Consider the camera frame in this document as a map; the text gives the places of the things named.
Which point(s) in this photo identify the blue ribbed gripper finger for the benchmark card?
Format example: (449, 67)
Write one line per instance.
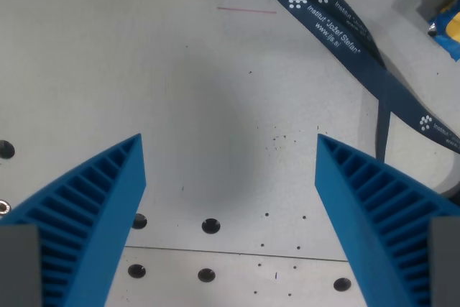
(108, 199)
(355, 199)

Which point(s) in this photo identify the blue and yellow bag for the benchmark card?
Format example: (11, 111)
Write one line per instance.
(449, 32)

